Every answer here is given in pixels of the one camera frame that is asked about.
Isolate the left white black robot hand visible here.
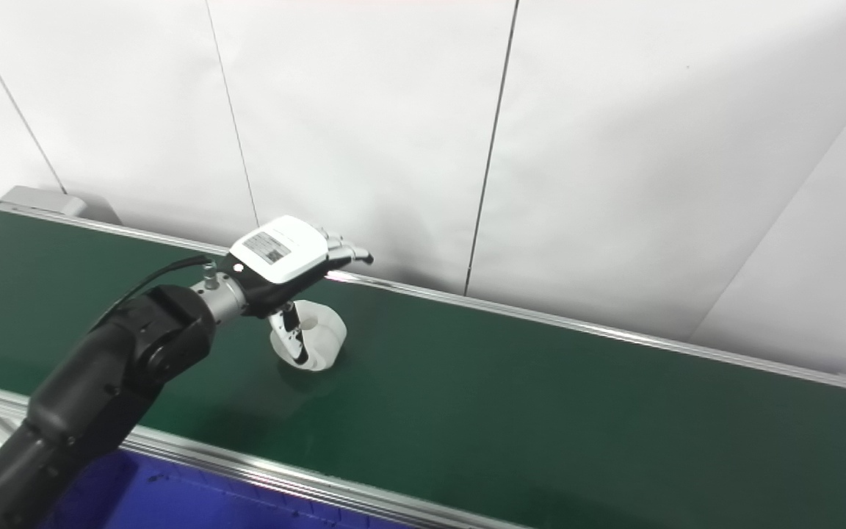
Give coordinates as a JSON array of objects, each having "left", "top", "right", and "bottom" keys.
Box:
[{"left": 228, "top": 215, "right": 375, "bottom": 367}]

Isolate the white round plastic part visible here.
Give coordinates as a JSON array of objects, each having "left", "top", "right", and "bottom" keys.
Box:
[{"left": 270, "top": 299, "right": 348, "bottom": 373}]

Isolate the grey conveyor motor box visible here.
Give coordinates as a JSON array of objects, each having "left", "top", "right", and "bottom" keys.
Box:
[{"left": 0, "top": 185, "right": 87, "bottom": 218}]

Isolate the blue plastic bin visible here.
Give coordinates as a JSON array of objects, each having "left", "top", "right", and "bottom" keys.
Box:
[{"left": 40, "top": 448, "right": 413, "bottom": 529}]

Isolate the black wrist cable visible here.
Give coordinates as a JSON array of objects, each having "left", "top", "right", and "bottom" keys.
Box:
[{"left": 89, "top": 254, "right": 216, "bottom": 331}]

